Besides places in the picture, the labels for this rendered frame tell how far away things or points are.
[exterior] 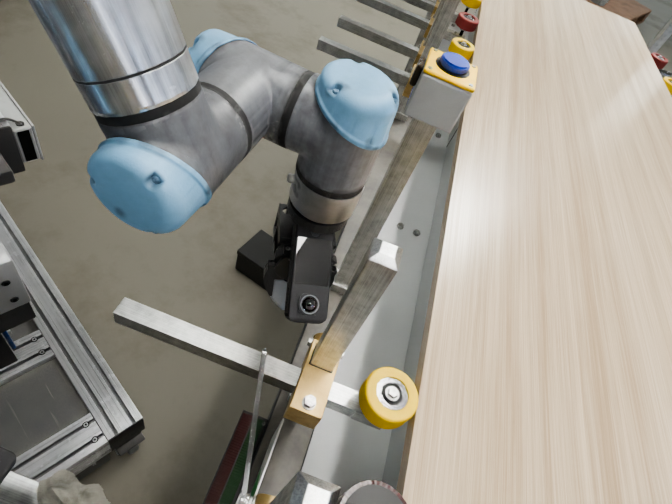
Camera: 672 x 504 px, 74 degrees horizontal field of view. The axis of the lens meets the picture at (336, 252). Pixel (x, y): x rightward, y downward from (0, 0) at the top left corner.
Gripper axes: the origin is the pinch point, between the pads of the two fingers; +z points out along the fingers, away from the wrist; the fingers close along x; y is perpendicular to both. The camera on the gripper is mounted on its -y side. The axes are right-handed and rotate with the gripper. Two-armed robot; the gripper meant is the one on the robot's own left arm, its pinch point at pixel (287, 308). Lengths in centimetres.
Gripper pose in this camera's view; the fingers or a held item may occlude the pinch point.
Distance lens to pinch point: 64.2
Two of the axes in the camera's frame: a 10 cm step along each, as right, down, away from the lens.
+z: -2.7, 6.0, 7.5
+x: -9.6, -1.0, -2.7
